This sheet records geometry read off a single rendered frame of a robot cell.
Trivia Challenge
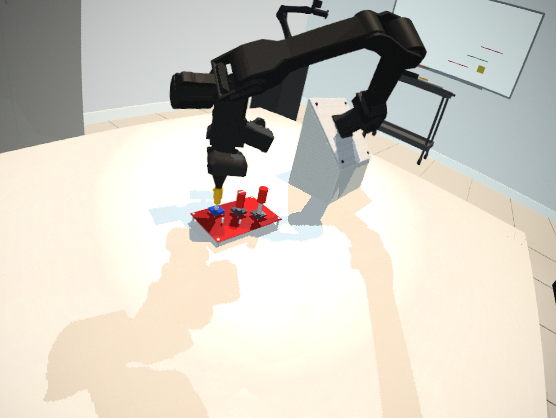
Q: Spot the red circuit board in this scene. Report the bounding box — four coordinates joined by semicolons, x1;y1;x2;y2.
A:
190;186;282;247

